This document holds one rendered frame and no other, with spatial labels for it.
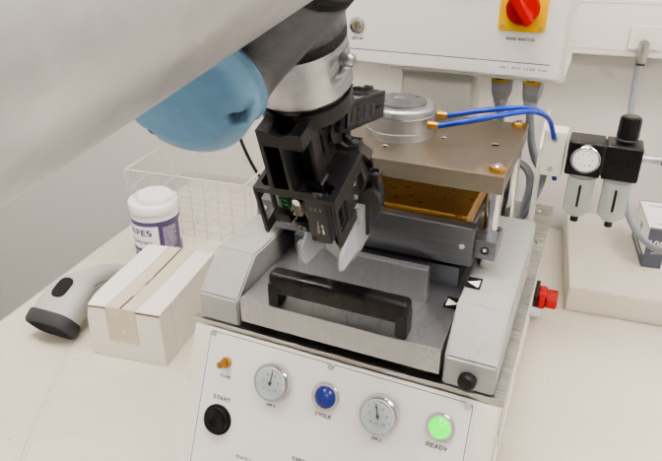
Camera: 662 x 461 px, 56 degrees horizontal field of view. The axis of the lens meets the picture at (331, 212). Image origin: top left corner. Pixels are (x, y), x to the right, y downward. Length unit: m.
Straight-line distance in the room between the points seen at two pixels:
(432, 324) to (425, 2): 0.41
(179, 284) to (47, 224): 1.03
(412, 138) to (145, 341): 0.48
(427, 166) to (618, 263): 0.61
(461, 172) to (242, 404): 0.34
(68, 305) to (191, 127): 0.73
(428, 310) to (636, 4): 0.73
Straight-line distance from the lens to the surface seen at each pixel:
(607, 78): 1.28
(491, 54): 0.82
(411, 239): 0.66
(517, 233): 0.76
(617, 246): 1.23
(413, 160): 0.65
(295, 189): 0.47
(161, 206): 1.09
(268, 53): 0.30
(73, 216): 1.87
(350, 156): 0.50
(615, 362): 1.01
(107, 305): 0.94
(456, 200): 0.69
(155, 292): 0.95
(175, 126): 0.32
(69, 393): 0.95
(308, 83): 0.43
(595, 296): 1.09
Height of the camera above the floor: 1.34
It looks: 26 degrees down
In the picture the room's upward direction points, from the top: straight up
